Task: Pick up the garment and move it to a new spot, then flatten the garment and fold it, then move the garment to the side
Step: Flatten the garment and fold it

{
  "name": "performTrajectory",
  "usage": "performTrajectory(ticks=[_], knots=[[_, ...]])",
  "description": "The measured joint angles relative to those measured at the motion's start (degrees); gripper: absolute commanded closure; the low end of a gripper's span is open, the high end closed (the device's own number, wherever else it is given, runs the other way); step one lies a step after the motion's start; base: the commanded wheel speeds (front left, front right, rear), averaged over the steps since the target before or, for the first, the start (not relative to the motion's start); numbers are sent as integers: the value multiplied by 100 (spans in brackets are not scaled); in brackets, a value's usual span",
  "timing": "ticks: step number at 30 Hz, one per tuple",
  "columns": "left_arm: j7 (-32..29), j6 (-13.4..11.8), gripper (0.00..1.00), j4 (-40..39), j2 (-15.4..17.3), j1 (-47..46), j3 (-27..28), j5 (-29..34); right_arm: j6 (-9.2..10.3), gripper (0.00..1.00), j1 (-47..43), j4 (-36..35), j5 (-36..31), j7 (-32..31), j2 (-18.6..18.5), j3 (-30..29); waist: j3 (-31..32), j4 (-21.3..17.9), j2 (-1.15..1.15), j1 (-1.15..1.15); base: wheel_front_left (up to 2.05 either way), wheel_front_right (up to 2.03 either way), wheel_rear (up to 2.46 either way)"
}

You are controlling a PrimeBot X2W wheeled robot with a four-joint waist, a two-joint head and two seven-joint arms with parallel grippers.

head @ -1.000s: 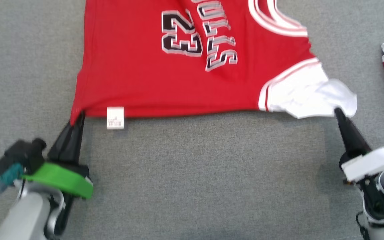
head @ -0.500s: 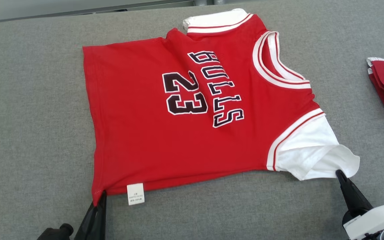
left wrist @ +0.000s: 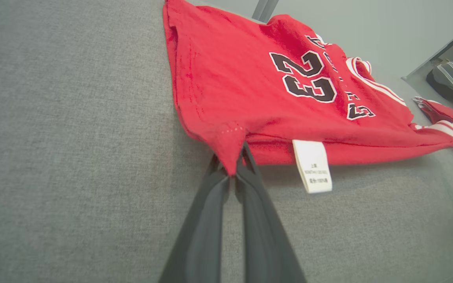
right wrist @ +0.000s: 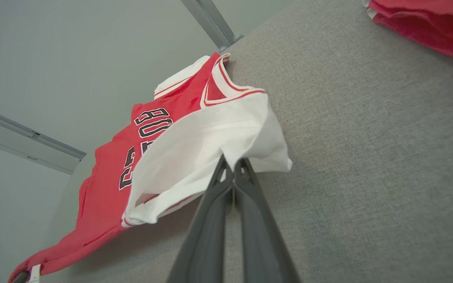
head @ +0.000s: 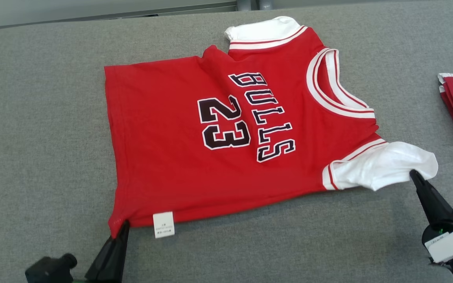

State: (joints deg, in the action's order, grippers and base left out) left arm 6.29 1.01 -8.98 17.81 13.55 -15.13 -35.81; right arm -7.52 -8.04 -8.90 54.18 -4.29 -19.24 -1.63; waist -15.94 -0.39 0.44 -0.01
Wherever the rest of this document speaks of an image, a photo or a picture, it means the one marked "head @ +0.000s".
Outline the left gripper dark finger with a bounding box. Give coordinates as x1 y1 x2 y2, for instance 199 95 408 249
107 220 130 283
85 226 125 283

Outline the red Bulls 23 jersey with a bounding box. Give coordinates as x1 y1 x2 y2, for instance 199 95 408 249
104 16 439 239

